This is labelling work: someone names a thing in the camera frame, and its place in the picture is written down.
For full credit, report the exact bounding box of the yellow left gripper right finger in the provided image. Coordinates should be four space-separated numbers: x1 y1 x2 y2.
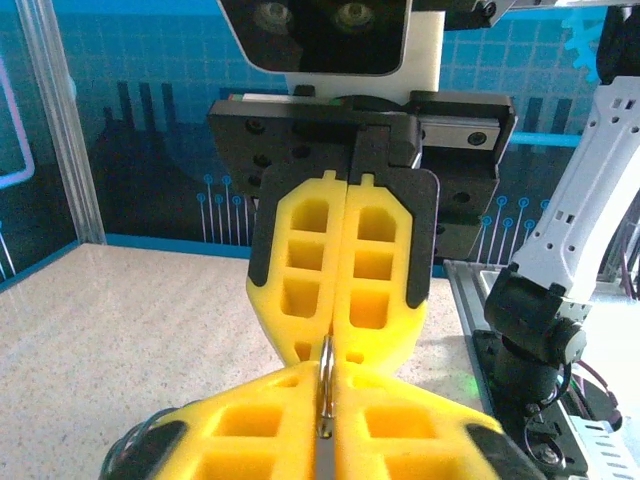
332 362 546 480

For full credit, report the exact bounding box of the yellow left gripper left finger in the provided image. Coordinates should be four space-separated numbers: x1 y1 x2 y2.
102 360 322 480

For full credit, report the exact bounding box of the silver split keyring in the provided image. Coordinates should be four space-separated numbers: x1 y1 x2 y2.
315 333 337 436

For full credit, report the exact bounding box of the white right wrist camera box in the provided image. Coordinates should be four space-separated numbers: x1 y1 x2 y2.
217 0 446 101

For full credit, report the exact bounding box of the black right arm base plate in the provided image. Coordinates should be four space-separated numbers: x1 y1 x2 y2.
469 329 591 480

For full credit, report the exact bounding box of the aluminium frame post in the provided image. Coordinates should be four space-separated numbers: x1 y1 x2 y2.
17 0 109 246

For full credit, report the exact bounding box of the slotted grey cable tray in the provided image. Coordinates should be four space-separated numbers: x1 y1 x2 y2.
564 409 640 480

